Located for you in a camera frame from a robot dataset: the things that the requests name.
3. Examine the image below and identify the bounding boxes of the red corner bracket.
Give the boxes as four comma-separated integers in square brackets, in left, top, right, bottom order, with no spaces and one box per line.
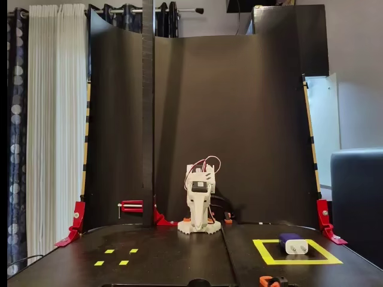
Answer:
[316,199,348,246]
[153,196,179,227]
[54,201,86,248]

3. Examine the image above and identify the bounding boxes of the dark blue sofa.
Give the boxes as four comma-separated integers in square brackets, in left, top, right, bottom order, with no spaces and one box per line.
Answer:
[330,147,383,270]

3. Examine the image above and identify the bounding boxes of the white pleated curtain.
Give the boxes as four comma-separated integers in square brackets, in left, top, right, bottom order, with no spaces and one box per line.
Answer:
[26,3,90,267]

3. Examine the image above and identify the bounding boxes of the red black servo cable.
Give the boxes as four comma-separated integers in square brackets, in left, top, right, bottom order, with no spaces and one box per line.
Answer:
[193,155,222,176]

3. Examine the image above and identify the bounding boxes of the black backdrop sheet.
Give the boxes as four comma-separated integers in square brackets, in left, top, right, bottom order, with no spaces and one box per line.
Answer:
[82,4,330,233]

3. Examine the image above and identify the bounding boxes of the dark dotted curtain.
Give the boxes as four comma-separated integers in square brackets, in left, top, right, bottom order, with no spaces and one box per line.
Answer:
[7,7,31,277]

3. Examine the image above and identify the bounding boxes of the dark curtain behind backdrop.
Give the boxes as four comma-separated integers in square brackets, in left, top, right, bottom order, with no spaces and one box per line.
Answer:
[88,1,180,38]

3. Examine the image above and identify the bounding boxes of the silver curtain rod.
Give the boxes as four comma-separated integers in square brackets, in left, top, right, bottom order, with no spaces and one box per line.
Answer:
[7,8,205,16]

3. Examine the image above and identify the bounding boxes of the black upright post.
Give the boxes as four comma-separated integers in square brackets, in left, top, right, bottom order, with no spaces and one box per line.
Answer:
[141,0,156,230]

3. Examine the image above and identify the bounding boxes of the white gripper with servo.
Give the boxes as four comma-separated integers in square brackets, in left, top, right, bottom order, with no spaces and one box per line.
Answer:
[184,178,217,233]

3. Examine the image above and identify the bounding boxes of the yellow tape square outline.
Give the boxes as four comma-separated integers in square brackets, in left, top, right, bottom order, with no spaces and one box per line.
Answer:
[252,239,344,266]

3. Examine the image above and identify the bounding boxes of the red C-clamp silver screw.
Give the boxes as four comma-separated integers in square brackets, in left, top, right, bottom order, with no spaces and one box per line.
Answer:
[117,200,144,219]

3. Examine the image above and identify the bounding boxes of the yellow black folding ruler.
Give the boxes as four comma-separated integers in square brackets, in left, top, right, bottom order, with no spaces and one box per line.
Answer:
[81,80,92,201]
[301,74,321,200]

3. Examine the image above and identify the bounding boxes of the blue wall charger block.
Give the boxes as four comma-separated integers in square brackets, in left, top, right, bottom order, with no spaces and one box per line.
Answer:
[278,232,309,255]

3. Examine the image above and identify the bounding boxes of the thin black cable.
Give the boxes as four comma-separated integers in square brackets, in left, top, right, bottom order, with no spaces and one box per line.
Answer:
[7,254,44,270]

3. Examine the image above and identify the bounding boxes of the black wall-mounted panel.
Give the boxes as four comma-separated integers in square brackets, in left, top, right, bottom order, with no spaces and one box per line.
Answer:
[226,0,297,13]

